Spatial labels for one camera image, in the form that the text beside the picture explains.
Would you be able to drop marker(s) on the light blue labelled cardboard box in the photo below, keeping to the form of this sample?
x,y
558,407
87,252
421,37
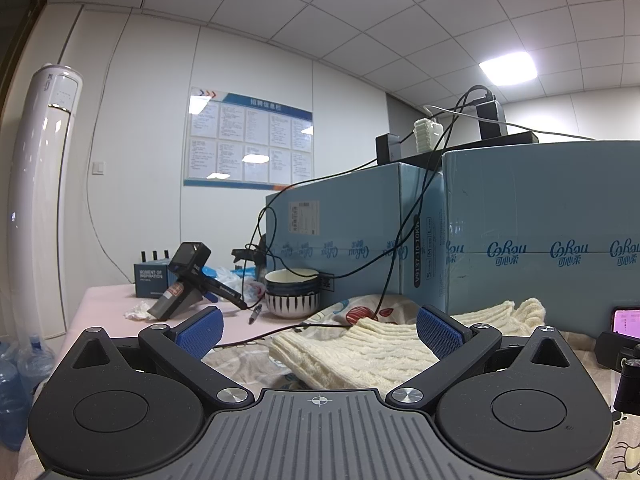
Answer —
x,y
350,210

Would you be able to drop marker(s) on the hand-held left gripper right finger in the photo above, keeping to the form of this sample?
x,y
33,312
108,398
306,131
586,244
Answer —
x,y
442,332

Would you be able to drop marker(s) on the clear plastic bag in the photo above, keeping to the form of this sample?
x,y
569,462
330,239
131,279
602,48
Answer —
x,y
230,280

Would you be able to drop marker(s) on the small black power adapter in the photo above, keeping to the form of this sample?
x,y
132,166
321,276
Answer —
x,y
390,149

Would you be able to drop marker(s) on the black marker pen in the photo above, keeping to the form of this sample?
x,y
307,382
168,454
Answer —
x,y
256,313

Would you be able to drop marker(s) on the smartphone with lit screen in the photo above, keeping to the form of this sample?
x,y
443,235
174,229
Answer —
x,y
627,321

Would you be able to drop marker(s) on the ceiling light panel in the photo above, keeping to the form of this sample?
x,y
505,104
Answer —
x,y
507,67

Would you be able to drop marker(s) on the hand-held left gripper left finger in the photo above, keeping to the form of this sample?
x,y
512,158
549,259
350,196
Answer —
x,y
200,332

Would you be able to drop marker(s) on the tall black power adapter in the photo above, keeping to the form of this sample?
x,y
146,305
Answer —
x,y
491,120

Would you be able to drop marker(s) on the crumpled white tissue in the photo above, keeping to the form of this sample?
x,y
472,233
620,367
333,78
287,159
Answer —
x,y
139,310

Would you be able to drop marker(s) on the cream knit sweater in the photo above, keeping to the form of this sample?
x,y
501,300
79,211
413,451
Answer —
x,y
360,355

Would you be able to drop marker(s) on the white standing air conditioner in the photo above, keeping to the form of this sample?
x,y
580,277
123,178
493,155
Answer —
x,y
40,185

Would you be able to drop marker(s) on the small dark blue box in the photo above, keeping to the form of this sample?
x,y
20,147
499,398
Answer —
x,y
150,280

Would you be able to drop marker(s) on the black flat board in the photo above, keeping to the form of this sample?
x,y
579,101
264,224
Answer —
x,y
500,139

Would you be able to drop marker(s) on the pink sheet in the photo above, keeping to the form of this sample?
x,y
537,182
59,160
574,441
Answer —
x,y
100,305

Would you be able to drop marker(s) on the white ribbed charger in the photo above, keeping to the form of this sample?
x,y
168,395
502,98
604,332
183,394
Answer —
x,y
427,135

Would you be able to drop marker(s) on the white wall switch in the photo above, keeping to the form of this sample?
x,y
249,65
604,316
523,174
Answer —
x,y
99,167

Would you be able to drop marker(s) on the black router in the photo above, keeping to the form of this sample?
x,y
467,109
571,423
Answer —
x,y
155,256

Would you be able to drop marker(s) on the black clamp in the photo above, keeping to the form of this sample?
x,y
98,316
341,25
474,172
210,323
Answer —
x,y
255,256

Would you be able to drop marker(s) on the wall notice poster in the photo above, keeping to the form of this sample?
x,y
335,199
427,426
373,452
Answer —
x,y
245,140

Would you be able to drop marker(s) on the large light blue cardboard box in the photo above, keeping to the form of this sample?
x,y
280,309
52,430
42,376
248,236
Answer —
x,y
540,200

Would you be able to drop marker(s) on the blue rimmed ceramic bowl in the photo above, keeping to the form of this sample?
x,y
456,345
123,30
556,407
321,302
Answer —
x,y
292,282

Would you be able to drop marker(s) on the striped ceramic bowl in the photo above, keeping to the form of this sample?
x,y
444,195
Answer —
x,y
292,306

